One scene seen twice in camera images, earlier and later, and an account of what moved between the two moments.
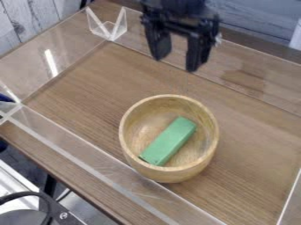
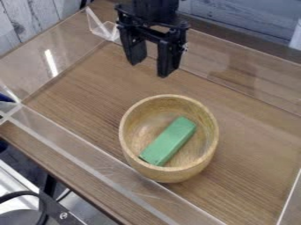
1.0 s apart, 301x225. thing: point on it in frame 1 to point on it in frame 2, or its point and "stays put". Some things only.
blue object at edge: [5, 98] stays put
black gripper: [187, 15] to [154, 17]
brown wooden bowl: [147, 118] stays put
